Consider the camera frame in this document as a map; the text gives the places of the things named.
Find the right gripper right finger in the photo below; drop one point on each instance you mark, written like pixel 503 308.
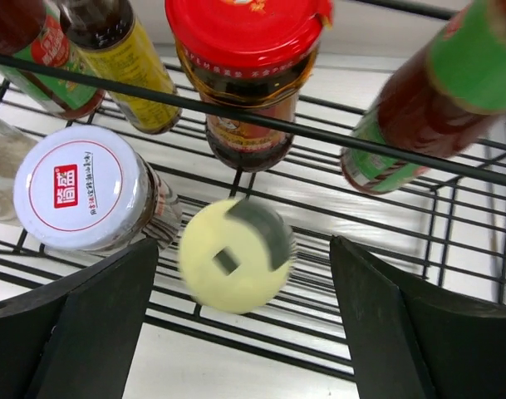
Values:
pixel 411 339

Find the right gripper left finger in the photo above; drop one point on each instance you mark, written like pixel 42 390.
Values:
pixel 76 337

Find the white lid jar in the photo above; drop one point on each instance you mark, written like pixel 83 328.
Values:
pixel 84 188

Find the yellow lid spice shaker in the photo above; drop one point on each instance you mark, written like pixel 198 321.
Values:
pixel 235 255

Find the black cap spice shaker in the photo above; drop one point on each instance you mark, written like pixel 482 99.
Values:
pixel 14 146

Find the green label sauce bottle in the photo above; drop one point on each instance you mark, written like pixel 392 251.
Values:
pixel 450 92

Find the small yellow oil bottle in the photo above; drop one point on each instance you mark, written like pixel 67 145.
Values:
pixel 115 46

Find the yellow cap chili sauce bottle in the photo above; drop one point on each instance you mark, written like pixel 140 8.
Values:
pixel 30 31

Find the red lid chili jar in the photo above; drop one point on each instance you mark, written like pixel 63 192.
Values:
pixel 255 55

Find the black wire rack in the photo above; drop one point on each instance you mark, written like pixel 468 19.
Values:
pixel 446 229

